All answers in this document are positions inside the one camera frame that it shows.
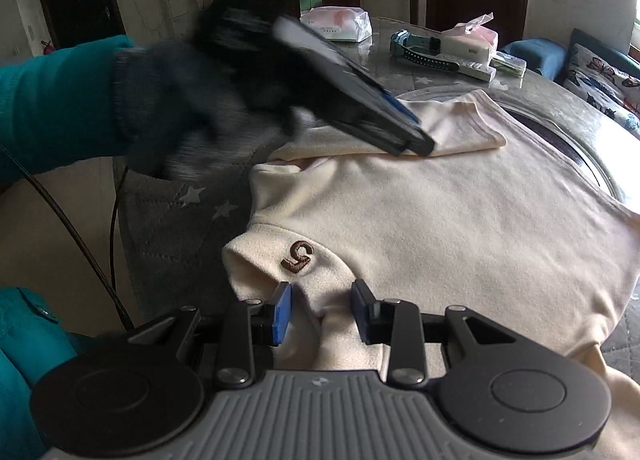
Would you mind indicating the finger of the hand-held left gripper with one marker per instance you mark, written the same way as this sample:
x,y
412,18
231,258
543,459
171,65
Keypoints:
x,y
397,107
395,139

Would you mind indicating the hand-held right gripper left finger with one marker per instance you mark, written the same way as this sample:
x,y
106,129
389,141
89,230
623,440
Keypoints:
x,y
281,314

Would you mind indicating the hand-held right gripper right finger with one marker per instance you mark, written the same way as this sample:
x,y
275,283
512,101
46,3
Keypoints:
x,y
359,311

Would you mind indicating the cream sweater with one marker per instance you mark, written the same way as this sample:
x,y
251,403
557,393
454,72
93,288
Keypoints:
x,y
450,220

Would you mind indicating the person's left forearm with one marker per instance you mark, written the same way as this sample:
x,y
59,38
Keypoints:
x,y
55,104

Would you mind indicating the person's left hand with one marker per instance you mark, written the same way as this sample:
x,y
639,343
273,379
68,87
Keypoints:
x,y
200,99

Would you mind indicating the white pink tissue pack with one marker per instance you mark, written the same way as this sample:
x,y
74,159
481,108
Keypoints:
x,y
337,23

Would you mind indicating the white remote control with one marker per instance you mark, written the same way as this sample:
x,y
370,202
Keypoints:
x,y
477,71

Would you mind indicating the tissue pack in plastic bag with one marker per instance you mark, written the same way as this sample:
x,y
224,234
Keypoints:
x,y
470,42

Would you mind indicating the green flat packet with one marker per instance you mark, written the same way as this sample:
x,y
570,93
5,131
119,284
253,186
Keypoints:
x,y
509,63

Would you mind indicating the grey star-print cloth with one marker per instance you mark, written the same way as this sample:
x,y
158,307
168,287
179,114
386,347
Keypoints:
x,y
180,240

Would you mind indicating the blue sofa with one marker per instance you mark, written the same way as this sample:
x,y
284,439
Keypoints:
x,y
535,52

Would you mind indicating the round black table hotplate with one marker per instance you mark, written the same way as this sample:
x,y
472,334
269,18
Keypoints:
x,y
575,149

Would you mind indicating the butterfly print pillow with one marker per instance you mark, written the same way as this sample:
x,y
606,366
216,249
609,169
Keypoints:
x,y
600,79

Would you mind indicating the red fire extinguisher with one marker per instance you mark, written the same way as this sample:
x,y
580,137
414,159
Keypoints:
x,y
48,47

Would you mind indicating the person's teal jacket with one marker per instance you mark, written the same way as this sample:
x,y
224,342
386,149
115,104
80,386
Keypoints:
x,y
25,355

